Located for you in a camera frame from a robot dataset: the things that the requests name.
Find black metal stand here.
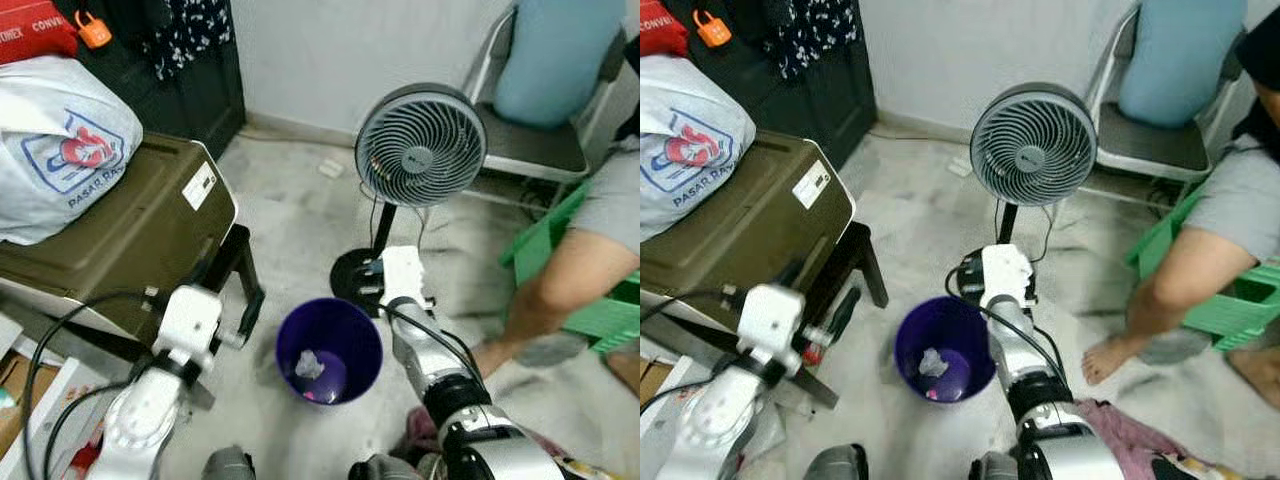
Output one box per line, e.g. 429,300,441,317
640,222,890,411
0,225,267,411

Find purple waste bin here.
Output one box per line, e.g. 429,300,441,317
275,297,385,406
893,296,999,405

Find olive brown storage case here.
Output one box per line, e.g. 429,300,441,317
0,133,239,343
640,130,857,333

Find grey left robot leg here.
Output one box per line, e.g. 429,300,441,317
203,447,257,480
805,445,869,480

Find grey robot leg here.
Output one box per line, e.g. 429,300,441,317
350,455,421,480
805,445,869,480
203,447,257,480
968,452,1021,480

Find grey standing fan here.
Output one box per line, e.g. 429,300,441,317
958,82,1099,303
330,83,489,317

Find brown cardboard box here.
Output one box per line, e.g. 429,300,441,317
640,360,673,403
0,352,43,453

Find white printed plastic bag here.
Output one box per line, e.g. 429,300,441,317
0,55,145,247
640,55,759,242

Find green plastic crate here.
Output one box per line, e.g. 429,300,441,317
500,180,641,354
1128,185,1280,351

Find grey right robot leg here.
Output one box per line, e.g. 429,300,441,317
968,452,1021,480
350,455,421,480

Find person in grey clothes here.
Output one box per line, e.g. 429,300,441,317
468,135,641,396
1080,8,1280,411

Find grey metal chair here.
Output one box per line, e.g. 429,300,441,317
1085,0,1263,206
462,0,641,206

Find pink patterned cloth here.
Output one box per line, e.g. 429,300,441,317
1075,400,1243,480

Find dark floral cloth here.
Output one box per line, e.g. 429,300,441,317
140,0,234,82
765,0,862,82

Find orange padlock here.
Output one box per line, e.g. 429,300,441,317
75,10,114,50
693,9,734,49

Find red bag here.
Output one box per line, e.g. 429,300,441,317
0,0,80,67
640,0,692,59

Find light blue cushion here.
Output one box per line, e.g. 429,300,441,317
1118,0,1250,129
495,0,627,129

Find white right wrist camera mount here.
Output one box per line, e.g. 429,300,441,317
982,243,1037,307
380,245,432,307

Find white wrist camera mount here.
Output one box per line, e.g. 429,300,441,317
982,243,1037,307
380,245,432,307
152,285,224,367
737,284,807,369

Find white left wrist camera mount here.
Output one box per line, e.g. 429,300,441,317
152,285,224,367
737,284,807,369

